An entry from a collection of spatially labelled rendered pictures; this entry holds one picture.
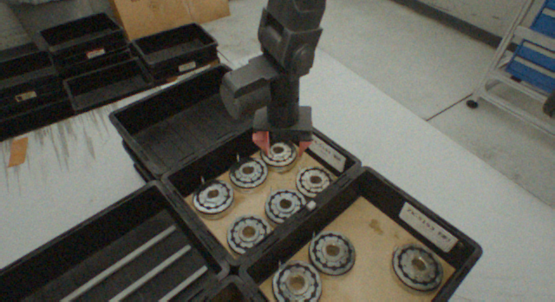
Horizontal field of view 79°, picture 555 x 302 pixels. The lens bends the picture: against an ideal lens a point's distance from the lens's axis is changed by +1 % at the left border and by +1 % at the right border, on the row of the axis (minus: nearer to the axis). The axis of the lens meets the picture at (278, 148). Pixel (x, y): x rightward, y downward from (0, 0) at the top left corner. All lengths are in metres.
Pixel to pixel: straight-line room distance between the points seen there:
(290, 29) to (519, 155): 2.22
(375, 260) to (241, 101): 0.50
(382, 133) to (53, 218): 1.09
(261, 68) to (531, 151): 2.28
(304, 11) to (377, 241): 0.57
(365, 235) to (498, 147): 1.79
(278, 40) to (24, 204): 1.00
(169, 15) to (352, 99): 2.36
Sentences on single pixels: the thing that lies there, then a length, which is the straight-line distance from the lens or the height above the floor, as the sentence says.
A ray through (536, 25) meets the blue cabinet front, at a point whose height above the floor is 0.63.
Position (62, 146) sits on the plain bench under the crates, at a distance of 1.40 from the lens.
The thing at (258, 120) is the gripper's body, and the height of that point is 1.15.
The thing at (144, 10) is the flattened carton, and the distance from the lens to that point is 3.37.
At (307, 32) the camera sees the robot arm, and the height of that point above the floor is 1.34.
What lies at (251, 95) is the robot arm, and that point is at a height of 1.25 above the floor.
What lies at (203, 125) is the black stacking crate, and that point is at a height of 0.83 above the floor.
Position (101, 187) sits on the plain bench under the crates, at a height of 0.70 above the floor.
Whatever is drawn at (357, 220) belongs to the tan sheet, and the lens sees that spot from 0.86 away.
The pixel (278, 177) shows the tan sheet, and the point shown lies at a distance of 0.92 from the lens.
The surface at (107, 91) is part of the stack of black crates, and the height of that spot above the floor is 0.38.
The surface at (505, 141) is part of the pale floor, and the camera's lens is 2.61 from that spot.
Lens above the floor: 1.55
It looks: 47 degrees down
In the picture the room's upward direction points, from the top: straight up
